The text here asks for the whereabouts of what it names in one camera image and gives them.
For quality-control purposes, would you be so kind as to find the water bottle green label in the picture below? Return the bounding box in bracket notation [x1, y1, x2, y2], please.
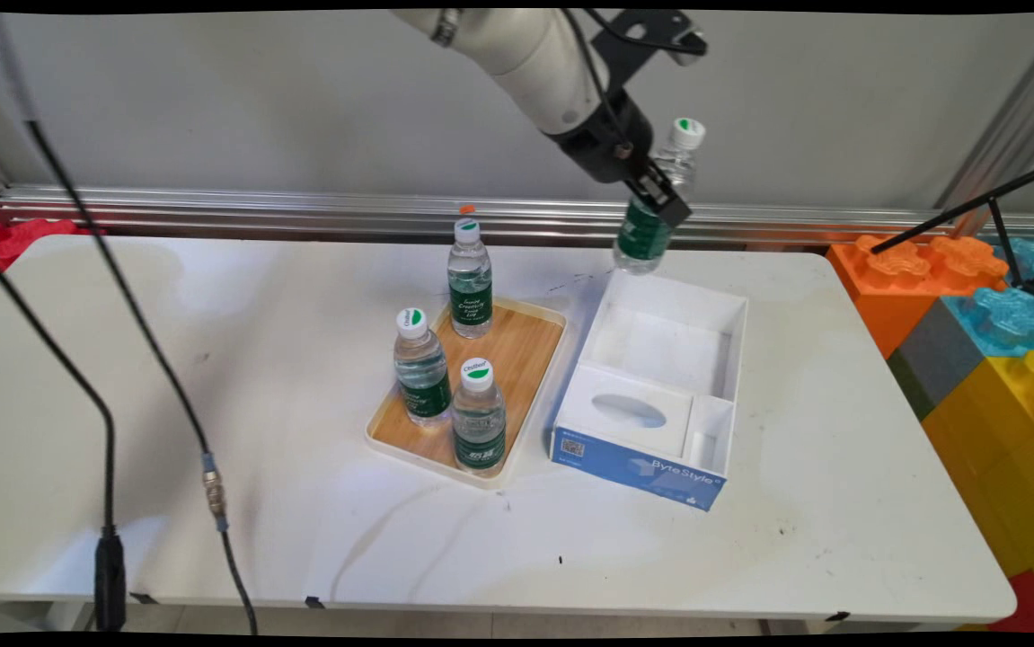
[451, 359, 508, 477]
[612, 117, 707, 275]
[393, 307, 453, 427]
[446, 217, 495, 341]

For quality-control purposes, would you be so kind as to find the orange giant building block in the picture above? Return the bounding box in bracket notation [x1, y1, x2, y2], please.
[826, 235, 1008, 359]

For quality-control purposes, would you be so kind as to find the yellow giant building block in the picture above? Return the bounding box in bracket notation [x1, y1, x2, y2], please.
[921, 349, 1034, 623]

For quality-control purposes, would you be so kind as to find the red giant building block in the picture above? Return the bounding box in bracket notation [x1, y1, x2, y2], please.
[987, 570, 1034, 634]
[0, 216, 79, 272]

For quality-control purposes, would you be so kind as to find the white blue cardboard box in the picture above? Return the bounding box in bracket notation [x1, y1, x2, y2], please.
[551, 266, 749, 512]

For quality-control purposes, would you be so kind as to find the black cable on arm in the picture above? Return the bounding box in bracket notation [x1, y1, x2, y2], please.
[561, 9, 636, 161]

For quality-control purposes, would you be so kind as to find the black cable metal connector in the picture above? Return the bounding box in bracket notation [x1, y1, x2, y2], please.
[0, 13, 260, 635]

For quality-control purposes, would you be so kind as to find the bamboo tray white rim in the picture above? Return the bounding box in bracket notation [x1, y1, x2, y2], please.
[366, 297, 568, 491]

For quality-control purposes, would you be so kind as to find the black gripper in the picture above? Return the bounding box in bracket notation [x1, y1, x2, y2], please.
[545, 88, 694, 229]

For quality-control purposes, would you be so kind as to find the blue giant building block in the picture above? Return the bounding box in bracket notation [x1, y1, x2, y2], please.
[941, 237, 1034, 359]

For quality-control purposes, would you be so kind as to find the aluminium rail behind table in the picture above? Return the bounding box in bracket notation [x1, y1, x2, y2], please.
[0, 183, 1034, 249]

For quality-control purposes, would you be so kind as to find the grey giant building block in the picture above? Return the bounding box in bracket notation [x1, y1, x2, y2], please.
[887, 297, 990, 421]

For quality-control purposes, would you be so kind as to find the black cable thick plug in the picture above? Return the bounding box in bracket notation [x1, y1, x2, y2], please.
[0, 208, 128, 633]

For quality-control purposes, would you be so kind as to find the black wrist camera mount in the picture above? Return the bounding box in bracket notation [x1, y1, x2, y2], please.
[588, 9, 710, 69]

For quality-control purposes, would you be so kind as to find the black tripod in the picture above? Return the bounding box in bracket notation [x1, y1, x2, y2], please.
[869, 156, 1034, 303]

